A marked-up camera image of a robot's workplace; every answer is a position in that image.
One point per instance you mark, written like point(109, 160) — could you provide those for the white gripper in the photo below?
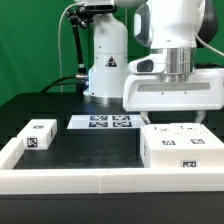
point(145, 91)

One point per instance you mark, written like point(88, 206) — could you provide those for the white cabinet door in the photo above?
point(192, 135)
point(164, 136)

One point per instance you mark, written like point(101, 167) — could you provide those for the white cabinet body box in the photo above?
point(180, 157)

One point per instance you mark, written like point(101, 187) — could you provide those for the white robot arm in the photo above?
point(166, 79)

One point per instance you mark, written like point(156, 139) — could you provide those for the white cabinet top block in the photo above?
point(38, 134)

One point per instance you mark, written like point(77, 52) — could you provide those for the white base marker plate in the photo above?
point(105, 122)

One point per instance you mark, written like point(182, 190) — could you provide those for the white U-shaped obstacle fence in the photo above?
point(102, 181)

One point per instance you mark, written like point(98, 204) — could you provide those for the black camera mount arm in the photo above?
point(78, 36)

